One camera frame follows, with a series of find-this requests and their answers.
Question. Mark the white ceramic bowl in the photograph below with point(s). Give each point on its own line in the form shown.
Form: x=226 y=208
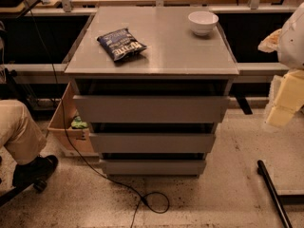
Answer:
x=202 y=22

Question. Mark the grey top drawer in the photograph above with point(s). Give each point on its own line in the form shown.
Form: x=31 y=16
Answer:
x=151 y=109

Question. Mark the grey bottom drawer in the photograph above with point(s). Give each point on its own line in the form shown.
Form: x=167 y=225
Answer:
x=153 y=167

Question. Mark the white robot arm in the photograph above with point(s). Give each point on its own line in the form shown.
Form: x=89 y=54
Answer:
x=290 y=51

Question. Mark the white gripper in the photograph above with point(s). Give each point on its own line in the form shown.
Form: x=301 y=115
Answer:
x=293 y=45

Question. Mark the blue chip bag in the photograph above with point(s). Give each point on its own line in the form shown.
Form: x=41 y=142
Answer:
x=120 y=44

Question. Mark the person leg beige trousers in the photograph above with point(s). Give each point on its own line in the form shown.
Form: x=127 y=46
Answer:
x=19 y=133

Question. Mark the grey drawer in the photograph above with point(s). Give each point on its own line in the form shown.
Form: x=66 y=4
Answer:
x=151 y=142
x=151 y=109
x=153 y=167

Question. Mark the black shoe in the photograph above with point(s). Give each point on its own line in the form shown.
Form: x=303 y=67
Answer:
x=40 y=167

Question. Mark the green toy in box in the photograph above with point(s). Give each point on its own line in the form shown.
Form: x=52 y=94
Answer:
x=77 y=123

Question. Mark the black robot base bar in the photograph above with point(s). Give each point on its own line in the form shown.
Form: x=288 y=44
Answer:
x=279 y=201

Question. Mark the black office chair base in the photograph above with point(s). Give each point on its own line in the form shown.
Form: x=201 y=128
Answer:
x=38 y=185

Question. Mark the grey drawer cabinet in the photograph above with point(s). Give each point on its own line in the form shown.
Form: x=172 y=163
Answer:
x=176 y=63

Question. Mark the cardboard box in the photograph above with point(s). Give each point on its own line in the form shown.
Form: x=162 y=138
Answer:
x=71 y=141

